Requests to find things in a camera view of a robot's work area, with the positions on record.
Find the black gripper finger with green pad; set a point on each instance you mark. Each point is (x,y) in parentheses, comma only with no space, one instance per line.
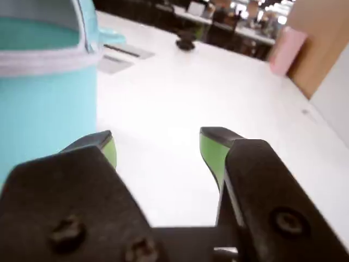
(272,191)
(68,204)

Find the teal whale bin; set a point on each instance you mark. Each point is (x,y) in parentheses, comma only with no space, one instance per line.
(41,109)

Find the pink box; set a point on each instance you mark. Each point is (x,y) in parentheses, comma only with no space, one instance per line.
(286,52)

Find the brown cardboard box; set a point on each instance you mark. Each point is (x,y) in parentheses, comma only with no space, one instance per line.
(321,41)

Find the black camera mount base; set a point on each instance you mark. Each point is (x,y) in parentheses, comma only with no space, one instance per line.
(185,43)

